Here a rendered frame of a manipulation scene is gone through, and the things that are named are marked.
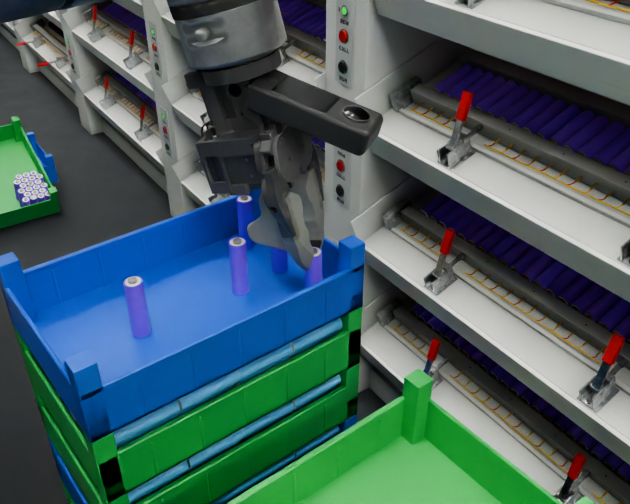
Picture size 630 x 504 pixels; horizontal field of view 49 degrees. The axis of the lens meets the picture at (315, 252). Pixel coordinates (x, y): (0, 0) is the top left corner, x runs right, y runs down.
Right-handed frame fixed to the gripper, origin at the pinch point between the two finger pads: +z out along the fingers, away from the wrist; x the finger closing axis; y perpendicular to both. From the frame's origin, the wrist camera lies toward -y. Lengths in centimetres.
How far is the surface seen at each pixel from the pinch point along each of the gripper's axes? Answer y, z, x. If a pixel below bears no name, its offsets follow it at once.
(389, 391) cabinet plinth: 13, 49, -34
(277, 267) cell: 6.8, 3.6, -2.9
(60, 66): 150, 1, -127
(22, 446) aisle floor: 67, 39, -2
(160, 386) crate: 7.7, 2.3, 18.5
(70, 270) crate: 23.7, -3.3, 8.7
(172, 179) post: 78, 23, -75
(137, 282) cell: 13.1, -3.4, 11.0
